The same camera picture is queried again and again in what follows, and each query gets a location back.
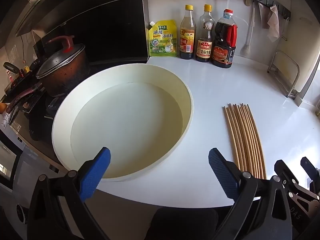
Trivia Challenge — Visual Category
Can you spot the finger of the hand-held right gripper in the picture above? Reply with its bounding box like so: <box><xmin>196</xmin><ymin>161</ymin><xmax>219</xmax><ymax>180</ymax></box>
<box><xmin>301</xmin><ymin>157</ymin><xmax>320</xmax><ymax>193</ymax></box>
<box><xmin>274</xmin><ymin>159</ymin><xmax>299</xmax><ymax>190</ymax></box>

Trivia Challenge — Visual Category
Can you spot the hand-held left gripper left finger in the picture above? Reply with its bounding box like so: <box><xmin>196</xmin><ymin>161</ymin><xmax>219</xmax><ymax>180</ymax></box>
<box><xmin>27</xmin><ymin>147</ymin><xmax>111</xmax><ymax>240</ymax></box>

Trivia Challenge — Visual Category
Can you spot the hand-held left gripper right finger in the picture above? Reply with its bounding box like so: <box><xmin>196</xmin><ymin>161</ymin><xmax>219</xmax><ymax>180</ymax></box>
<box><xmin>209</xmin><ymin>148</ymin><xmax>293</xmax><ymax>240</ymax></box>

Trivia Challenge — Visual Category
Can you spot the row of wooden chopsticks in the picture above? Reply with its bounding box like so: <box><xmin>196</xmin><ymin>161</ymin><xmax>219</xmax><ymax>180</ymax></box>
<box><xmin>222</xmin><ymin>102</ymin><xmax>267</xmax><ymax>180</ymax></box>

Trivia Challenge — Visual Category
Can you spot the white round basin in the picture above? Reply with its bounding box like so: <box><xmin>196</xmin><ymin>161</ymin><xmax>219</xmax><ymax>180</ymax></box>
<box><xmin>52</xmin><ymin>63</ymin><xmax>194</xmax><ymax>182</ymax></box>

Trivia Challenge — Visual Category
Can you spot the grey appliance front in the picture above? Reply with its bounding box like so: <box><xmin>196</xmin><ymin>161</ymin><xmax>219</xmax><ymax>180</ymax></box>
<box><xmin>0</xmin><ymin>140</ymin><xmax>75</xmax><ymax>240</ymax></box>

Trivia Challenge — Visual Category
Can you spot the black gas stove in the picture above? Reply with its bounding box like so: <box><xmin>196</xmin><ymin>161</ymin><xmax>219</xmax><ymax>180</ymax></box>
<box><xmin>0</xmin><ymin>62</ymin><xmax>75</xmax><ymax>165</ymax></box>

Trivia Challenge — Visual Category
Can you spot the metal cutting board rack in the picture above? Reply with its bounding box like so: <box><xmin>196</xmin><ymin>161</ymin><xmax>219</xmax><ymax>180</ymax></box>
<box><xmin>267</xmin><ymin>50</ymin><xmax>300</xmax><ymax>98</ymax></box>

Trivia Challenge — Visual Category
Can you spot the dark cooking pot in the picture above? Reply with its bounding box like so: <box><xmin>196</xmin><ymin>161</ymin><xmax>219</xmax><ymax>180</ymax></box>
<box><xmin>36</xmin><ymin>44</ymin><xmax>91</xmax><ymax>97</ymax></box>

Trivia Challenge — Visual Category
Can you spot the large soy sauce jug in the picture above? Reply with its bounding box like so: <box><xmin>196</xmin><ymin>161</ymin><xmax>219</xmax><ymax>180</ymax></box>
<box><xmin>211</xmin><ymin>9</ymin><xmax>237</xmax><ymax>68</ymax></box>

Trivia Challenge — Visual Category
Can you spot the white cutting board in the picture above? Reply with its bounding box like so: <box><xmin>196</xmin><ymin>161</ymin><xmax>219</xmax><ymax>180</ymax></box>
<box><xmin>292</xmin><ymin>10</ymin><xmax>320</xmax><ymax>105</ymax></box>

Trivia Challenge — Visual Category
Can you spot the white hanging brush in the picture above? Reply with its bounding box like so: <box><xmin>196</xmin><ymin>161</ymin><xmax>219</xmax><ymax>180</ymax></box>
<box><xmin>240</xmin><ymin>1</ymin><xmax>256</xmax><ymax>57</ymax></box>

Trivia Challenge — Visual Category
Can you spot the soy sauce bottle yellow cap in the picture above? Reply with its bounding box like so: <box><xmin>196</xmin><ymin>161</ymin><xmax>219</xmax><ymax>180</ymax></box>
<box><xmin>195</xmin><ymin>4</ymin><xmax>215</xmax><ymax>63</ymax></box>

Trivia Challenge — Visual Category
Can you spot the slim vinegar bottle yellow cap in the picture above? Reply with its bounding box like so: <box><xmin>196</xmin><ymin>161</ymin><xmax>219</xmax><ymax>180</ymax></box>
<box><xmin>179</xmin><ymin>4</ymin><xmax>196</xmax><ymax>60</ymax></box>

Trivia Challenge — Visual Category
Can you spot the yellow green seasoning pouch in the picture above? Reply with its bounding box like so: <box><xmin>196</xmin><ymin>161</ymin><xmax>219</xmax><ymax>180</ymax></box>
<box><xmin>149</xmin><ymin>19</ymin><xmax>178</xmax><ymax>57</ymax></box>

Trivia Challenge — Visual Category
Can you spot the black range hood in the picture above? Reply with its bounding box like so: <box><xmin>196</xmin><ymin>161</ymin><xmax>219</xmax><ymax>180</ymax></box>
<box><xmin>14</xmin><ymin>0</ymin><xmax>148</xmax><ymax>64</ymax></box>

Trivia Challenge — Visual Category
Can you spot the pale hanging rag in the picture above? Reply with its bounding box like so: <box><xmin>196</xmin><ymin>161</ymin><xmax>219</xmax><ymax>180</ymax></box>
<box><xmin>265</xmin><ymin>4</ymin><xmax>280</xmax><ymax>43</ymax></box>

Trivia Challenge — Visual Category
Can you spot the glass pot lid red handle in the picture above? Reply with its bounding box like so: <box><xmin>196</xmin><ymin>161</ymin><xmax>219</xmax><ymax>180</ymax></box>
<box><xmin>36</xmin><ymin>35</ymin><xmax>85</xmax><ymax>79</ymax></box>

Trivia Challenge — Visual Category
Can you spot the black wall hook rail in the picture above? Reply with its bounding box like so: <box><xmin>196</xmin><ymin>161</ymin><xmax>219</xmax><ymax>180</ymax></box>
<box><xmin>222</xmin><ymin>0</ymin><xmax>292</xmax><ymax>18</ymax></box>

